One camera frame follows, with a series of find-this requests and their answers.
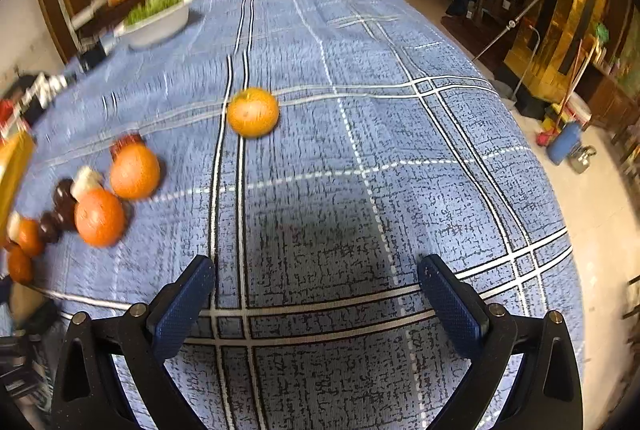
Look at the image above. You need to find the blue plaid tablecloth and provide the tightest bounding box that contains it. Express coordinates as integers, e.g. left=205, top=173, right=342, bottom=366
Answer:
left=10, top=0, right=586, bottom=430

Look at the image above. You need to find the white oval bowl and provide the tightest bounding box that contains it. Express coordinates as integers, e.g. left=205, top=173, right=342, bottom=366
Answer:
left=117, top=0, right=193, bottom=50

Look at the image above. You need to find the white and red bucket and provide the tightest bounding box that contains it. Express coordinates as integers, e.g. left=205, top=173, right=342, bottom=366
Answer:
left=565, top=92, right=593, bottom=125

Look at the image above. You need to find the green leafy vegetable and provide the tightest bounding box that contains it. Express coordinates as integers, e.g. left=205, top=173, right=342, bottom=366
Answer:
left=124, top=0, right=183, bottom=26

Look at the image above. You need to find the yellow box white inside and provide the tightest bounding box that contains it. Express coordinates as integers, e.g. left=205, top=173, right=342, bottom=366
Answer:
left=0, top=130, right=37, bottom=235

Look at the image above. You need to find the steel kettle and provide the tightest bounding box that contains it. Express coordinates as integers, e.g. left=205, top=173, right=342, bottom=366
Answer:
left=570, top=146, right=597, bottom=175

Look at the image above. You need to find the orange handled broom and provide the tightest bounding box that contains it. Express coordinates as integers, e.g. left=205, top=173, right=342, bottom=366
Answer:
left=537, top=38, right=598, bottom=145

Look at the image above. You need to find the white handled mop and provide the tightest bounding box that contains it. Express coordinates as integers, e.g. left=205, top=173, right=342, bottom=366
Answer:
left=510, top=26, right=542, bottom=103

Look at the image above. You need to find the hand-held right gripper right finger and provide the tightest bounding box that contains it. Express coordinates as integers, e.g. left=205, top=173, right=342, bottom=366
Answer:
left=417, top=254, right=585, bottom=430

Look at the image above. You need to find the large orange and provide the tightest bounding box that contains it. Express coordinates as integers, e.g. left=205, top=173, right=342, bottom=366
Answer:
left=74, top=188, right=127, bottom=248
left=227, top=87, right=280, bottom=139
left=109, top=144, right=162, bottom=201

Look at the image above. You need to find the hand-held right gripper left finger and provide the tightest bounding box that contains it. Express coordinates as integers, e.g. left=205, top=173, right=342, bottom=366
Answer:
left=50, top=254, right=217, bottom=430

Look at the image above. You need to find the dark mangosteen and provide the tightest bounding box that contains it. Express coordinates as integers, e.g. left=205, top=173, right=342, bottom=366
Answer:
left=52, top=179, right=78, bottom=231
left=39, top=211, right=62, bottom=245

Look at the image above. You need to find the small black box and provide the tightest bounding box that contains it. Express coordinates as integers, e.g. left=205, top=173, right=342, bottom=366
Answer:
left=77, top=44, right=113, bottom=73

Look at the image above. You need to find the reddish mangosteen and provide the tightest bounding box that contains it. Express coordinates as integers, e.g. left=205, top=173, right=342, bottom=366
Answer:
left=111, top=133, right=146, bottom=161

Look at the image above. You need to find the long metal pole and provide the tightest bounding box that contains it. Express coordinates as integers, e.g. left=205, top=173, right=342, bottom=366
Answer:
left=470, top=0, right=563, bottom=63

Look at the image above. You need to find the white fruit piece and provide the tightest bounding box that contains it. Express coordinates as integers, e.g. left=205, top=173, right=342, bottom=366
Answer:
left=70, top=166, right=105, bottom=202

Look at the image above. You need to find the small orange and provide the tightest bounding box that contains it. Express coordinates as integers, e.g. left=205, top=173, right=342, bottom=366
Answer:
left=15, top=219, right=47, bottom=258
left=6, top=246, right=35, bottom=285

